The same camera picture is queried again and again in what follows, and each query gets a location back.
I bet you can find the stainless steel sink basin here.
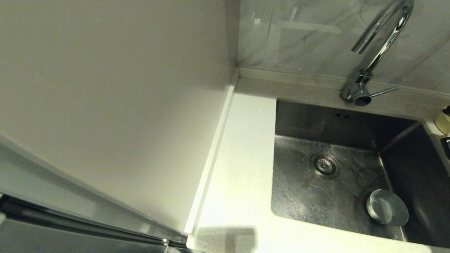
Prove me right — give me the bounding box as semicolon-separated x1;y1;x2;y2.
270;99;450;248

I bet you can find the chrome gooseneck faucet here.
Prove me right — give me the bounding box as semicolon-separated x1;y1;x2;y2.
339;0;415;107

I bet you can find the dark refrigerator handle bar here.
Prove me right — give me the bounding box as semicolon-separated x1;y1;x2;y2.
0;193;188;251

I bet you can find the white countertop edge strip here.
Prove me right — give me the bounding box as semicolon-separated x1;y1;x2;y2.
185;69;239;245

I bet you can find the white tall side panel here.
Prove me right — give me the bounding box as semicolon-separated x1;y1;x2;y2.
0;0;240;235

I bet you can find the grey round bowl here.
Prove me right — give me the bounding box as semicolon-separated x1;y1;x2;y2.
366;189;409;227

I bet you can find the steel refrigerator door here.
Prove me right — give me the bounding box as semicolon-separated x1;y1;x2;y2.
0;135;188;253

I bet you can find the round metal drain strainer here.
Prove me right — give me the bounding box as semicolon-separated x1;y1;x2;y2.
309;153;340;180

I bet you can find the yellow round bowl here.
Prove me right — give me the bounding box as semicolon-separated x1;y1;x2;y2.
435;107;450;136

